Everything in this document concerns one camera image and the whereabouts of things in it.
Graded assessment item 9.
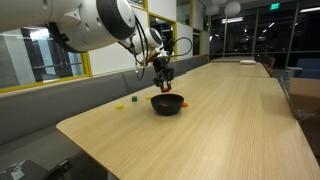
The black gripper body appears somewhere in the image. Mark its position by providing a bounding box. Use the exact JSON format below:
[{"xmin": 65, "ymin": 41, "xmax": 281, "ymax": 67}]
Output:
[{"xmin": 153, "ymin": 57, "xmax": 174, "ymax": 84}]

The black bowl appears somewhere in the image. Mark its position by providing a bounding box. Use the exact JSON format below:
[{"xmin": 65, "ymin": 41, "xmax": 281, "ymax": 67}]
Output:
[{"xmin": 151, "ymin": 94, "xmax": 184, "ymax": 116}]

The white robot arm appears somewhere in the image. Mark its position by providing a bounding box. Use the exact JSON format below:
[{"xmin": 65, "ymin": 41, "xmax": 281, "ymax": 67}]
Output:
[{"xmin": 0, "ymin": 0, "xmax": 173, "ymax": 93}]

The green cube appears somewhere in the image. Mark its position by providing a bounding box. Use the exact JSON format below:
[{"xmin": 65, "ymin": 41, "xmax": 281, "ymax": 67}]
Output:
[{"xmin": 131, "ymin": 96, "xmax": 138, "ymax": 102}]

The yellow block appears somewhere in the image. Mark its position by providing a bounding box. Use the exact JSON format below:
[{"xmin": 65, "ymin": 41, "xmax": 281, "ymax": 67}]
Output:
[{"xmin": 116, "ymin": 104, "xmax": 124, "ymax": 110}]

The far wooden table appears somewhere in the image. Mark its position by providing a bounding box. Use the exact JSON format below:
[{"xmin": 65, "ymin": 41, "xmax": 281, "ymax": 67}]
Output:
[{"xmin": 211, "ymin": 56, "xmax": 257, "ymax": 63}]

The white plate far table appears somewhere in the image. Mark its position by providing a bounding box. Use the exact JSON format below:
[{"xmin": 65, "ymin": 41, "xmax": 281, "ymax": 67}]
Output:
[{"xmin": 240, "ymin": 60, "xmax": 257, "ymax": 65}]

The wooden chair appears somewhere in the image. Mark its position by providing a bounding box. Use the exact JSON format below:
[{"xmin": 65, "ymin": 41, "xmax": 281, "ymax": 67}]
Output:
[{"xmin": 263, "ymin": 57, "xmax": 275, "ymax": 75}]

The green exit sign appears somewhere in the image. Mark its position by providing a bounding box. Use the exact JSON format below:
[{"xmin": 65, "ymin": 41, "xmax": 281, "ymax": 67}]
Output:
[{"xmin": 269, "ymin": 3, "xmax": 280, "ymax": 10}]

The grey bench sofa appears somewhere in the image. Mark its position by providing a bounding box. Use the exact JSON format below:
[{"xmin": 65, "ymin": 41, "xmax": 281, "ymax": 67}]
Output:
[{"xmin": 0, "ymin": 54, "xmax": 209, "ymax": 180}]

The wrist camera wooden mount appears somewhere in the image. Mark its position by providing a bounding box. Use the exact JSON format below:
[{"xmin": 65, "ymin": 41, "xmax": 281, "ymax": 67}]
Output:
[{"xmin": 145, "ymin": 49, "xmax": 161, "ymax": 63}]

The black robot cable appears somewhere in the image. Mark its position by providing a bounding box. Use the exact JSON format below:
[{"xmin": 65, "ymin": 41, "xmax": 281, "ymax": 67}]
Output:
[{"xmin": 133, "ymin": 16, "xmax": 194, "ymax": 82}]

